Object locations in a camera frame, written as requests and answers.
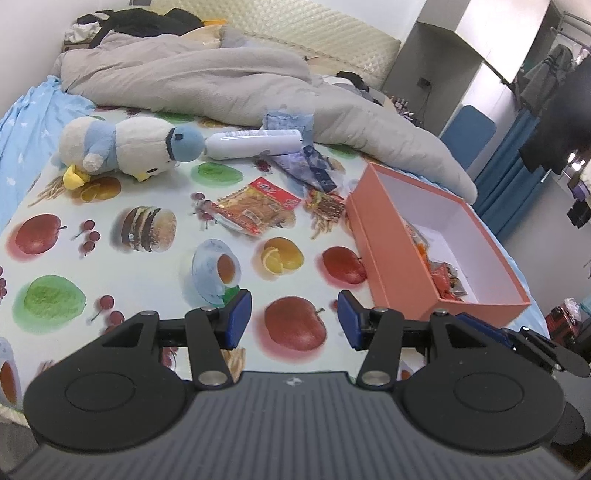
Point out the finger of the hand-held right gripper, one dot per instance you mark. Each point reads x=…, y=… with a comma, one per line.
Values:
x=485, y=326

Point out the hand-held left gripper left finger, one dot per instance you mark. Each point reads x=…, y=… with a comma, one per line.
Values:
x=238, y=318

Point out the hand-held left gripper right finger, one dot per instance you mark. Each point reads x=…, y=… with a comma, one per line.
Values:
x=348, y=318

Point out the silver snack packet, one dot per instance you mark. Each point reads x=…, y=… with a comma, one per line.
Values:
x=461, y=290

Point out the pile of snack packets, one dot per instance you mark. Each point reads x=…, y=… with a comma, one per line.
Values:
x=441, y=274

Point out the pink cardboard box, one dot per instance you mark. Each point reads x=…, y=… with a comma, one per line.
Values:
x=392, y=258

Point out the red orange snack packet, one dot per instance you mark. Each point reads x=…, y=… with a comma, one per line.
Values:
x=251, y=210

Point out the small clear brown snack packet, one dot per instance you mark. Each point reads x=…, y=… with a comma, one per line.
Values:
x=325, y=207

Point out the red luggage case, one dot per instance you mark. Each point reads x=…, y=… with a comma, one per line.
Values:
x=564, y=323

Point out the fruit printed sheet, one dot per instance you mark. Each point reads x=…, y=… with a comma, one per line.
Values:
x=138, y=286

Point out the blue curtain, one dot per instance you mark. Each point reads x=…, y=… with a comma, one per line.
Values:
x=508, y=175

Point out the dark blue crumpled wrapper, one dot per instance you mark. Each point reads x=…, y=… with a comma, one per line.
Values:
x=309, y=168

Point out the white plastic bottle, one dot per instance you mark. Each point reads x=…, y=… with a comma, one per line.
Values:
x=254, y=144

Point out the blue padded chair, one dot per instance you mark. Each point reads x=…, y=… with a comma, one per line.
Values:
x=467, y=136

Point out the light blue crumpled bag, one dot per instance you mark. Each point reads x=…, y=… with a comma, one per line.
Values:
x=286, y=122

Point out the white blue plush penguin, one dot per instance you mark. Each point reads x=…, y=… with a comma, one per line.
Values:
x=134, y=143

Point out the black hanging garment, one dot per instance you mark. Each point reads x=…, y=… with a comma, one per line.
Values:
x=558, y=134

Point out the cluster of bedside bottles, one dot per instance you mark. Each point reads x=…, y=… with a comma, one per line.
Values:
x=406, y=110

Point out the black garment beside pillow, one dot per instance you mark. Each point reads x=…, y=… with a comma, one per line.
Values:
x=352, y=79

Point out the grey duvet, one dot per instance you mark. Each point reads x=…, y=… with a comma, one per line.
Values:
x=231, y=78

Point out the grey hanging garment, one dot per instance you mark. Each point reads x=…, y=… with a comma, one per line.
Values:
x=547, y=76

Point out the beige pillow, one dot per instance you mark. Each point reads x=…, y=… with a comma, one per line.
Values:
x=203, y=38

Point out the cream padded bed headboard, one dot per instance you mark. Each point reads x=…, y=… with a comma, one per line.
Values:
x=300, y=27

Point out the black clothes heap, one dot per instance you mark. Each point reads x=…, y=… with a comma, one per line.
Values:
x=138, y=23

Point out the black wall charger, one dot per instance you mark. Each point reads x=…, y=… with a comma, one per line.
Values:
x=424, y=84

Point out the grey wall cabinet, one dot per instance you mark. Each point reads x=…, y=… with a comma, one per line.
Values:
x=443, y=41

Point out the silver wall switch panel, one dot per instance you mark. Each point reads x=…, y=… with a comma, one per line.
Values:
x=141, y=2

